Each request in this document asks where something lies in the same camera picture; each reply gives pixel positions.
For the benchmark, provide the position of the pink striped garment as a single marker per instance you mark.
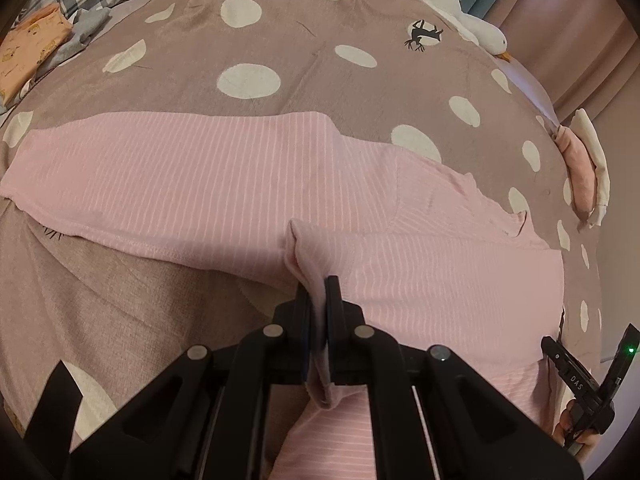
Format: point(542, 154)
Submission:
point(200, 175)

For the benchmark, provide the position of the orange printed cloth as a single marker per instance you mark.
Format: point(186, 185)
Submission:
point(30, 45)

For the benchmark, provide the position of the folded pink cloth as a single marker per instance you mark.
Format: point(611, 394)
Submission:
point(580, 165)

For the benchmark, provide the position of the pink curtain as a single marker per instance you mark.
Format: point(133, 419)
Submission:
point(575, 35)

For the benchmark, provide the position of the person's right hand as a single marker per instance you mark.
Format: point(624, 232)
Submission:
point(562, 424)

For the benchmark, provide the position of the polka dot blanket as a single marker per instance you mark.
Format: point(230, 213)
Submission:
point(300, 35)

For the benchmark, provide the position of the white goose plush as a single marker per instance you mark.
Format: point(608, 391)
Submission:
point(480, 30)

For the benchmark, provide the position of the pink and white garment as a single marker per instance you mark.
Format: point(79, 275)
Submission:
point(597, 160)

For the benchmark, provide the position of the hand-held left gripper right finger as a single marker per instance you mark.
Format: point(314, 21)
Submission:
point(331, 340)

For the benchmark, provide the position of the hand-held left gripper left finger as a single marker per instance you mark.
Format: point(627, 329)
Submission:
point(303, 340)

